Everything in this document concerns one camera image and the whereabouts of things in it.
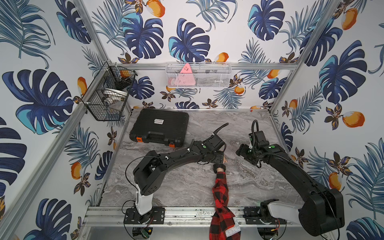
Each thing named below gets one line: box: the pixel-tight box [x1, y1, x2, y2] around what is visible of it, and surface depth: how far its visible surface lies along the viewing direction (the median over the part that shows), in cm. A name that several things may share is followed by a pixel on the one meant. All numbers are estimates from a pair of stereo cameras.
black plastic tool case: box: [129, 108, 190, 148], surface depth 105 cm
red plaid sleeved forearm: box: [209, 171, 242, 240], surface depth 72 cm
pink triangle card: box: [171, 63, 196, 86], surface depth 92 cm
